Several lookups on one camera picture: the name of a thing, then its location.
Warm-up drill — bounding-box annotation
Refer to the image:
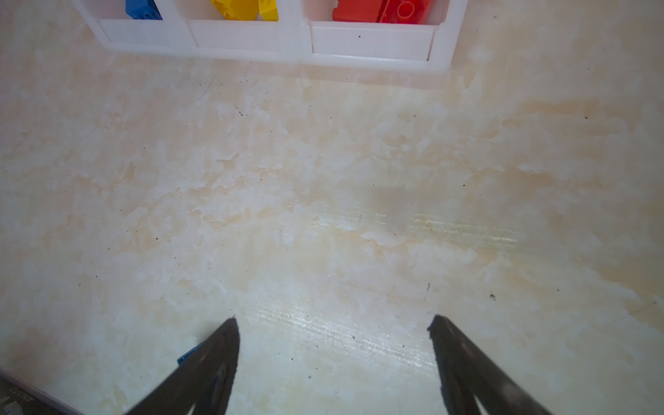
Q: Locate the dark blue lego brick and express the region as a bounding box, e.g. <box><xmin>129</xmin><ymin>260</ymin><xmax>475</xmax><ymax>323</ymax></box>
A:
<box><xmin>176</xmin><ymin>342</ymin><xmax>203</xmax><ymax>365</ymax></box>

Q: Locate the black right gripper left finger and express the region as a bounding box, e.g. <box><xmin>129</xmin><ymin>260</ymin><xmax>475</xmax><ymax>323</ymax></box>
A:
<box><xmin>129</xmin><ymin>317</ymin><xmax>240</xmax><ymax>414</ymax></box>

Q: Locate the white right plastic bin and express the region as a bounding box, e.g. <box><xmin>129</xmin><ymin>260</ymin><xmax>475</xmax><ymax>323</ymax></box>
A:
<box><xmin>294</xmin><ymin>1</ymin><xmax>468</xmax><ymax>74</ymax></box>

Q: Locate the white left plastic bin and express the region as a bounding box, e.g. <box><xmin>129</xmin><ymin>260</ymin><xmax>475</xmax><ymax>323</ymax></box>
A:
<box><xmin>74</xmin><ymin>1</ymin><xmax>194</xmax><ymax>56</ymax></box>

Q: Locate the white plastic bin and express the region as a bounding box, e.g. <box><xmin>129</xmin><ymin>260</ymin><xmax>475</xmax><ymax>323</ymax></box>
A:
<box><xmin>74</xmin><ymin>1</ymin><xmax>194</xmax><ymax>56</ymax></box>
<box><xmin>173</xmin><ymin>1</ymin><xmax>300</xmax><ymax>64</ymax></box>
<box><xmin>294</xmin><ymin>1</ymin><xmax>468</xmax><ymax>74</ymax></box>

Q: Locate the white middle plastic bin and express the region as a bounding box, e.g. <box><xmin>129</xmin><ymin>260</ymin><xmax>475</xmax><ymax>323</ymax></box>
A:
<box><xmin>173</xmin><ymin>1</ymin><xmax>300</xmax><ymax>64</ymax></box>

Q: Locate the red long lego brick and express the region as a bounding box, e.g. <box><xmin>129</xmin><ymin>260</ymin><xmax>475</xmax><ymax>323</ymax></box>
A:
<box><xmin>378</xmin><ymin>0</ymin><xmax>433</xmax><ymax>24</ymax></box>

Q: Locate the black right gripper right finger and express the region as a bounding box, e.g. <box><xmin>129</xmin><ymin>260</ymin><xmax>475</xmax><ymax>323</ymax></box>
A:
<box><xmin>428</xmin><ymin>315</ymin><xmax>550</xmax><ymax>414</ymax></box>

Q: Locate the red small lego brick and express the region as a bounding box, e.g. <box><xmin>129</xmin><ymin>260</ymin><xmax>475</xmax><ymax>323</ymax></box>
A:
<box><xmin>332</xmin><ymin>0</ymin><xmax>386</xmax><ymax>22</ymax></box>

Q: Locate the yellow small lego brick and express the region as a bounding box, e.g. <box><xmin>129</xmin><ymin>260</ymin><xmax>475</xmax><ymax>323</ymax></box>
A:
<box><xmin>258</xmin><ymin>0</ymin><xmax>278</xmax><ymax>22</ymax></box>

